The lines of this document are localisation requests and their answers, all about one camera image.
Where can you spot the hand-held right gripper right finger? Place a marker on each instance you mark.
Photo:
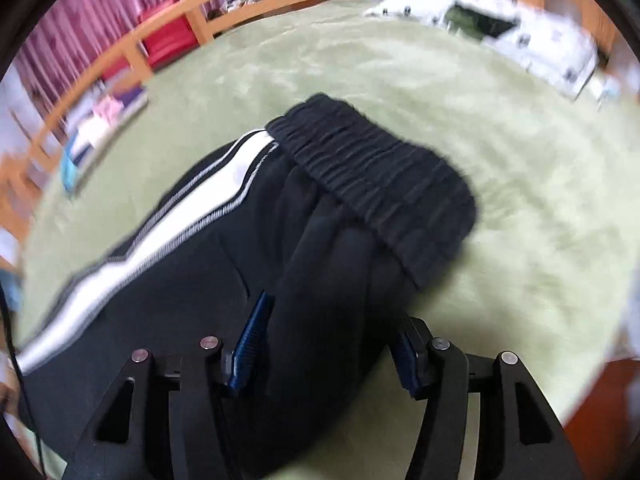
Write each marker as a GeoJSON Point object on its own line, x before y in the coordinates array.
{"type": "Point", "coordinates": [411, 360]}

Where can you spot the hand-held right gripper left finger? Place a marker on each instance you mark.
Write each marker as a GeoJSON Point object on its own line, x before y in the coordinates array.
{"type": "Point", "coordinates": [252, 340]}

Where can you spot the black pants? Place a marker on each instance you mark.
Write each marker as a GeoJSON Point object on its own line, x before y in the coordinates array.
{"type": "Point", "coordinates": [325, 260]}

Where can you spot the green fleece blanket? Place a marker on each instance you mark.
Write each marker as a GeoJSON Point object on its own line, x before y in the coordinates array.
{"type": "Point", "coordinates": [500, 135]}

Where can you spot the geometric print pillow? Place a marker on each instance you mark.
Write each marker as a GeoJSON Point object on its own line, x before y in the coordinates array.
{"type": "Point", "coordinates": [100, 125]}

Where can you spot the red chair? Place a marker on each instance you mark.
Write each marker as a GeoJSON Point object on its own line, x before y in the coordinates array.
{"type": "Point", "coordinates": [170, 42]}
{"type": "Point", "coordinates": [117, 69]}

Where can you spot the white floral pillow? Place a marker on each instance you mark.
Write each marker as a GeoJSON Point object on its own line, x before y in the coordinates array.
{"type": "Point", "coordinates": [550, 45]}

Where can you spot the dark green cloth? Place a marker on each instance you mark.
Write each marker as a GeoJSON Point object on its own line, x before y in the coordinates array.
{"type": "Point", "coordinates": [480, 20]}

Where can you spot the dark red patterned curtain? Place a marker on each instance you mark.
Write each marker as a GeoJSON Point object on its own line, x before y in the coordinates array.
{"type": "Point", "coordinates": [100, 0]}

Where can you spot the wooden bed frame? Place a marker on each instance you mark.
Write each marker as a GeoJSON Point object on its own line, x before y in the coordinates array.
{"type": "Point", "coordinates": [200, 25]}

